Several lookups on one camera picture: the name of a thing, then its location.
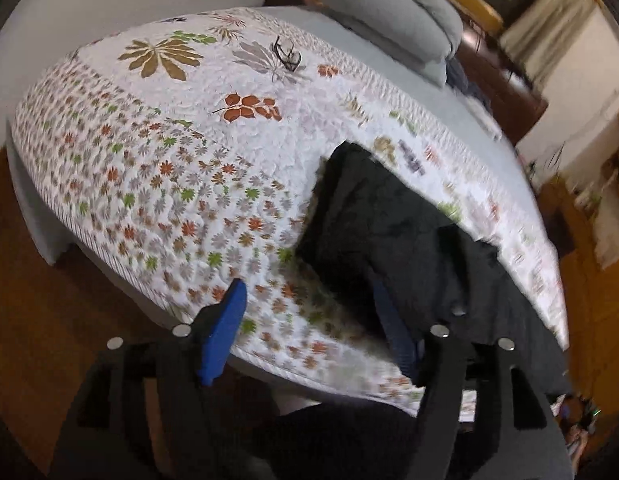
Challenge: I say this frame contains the black eyeglasses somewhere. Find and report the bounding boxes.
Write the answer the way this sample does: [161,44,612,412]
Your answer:
[270,35,306,73]

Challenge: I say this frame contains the bed with light blue sheet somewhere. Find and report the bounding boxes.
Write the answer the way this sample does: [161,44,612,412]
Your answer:
[4,4,513,331]

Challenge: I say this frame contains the grey folded pillow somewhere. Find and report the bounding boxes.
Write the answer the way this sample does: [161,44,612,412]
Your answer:
[309,0,464,87]

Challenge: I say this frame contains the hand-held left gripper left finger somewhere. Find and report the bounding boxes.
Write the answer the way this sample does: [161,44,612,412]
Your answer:
[50,279,270,480]

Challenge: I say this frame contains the dark brown wooden furniture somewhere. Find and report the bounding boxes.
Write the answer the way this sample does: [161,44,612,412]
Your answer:
[459,20,547,143]

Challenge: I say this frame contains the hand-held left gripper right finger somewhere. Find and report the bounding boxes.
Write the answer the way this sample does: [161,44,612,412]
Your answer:
[375,282,575,480]

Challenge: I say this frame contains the white leaf print quilt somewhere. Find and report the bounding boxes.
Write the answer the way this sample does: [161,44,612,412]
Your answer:
[12,6,570,421]

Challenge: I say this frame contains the black pants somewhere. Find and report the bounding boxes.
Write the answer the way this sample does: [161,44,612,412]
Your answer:
[296,141,573,401]

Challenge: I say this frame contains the dark blue cloth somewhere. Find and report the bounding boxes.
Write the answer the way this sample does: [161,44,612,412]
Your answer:
[447,57,491,111]

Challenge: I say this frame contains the beige curtain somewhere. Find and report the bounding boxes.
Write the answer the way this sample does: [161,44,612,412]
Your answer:
[499,0,613,103]

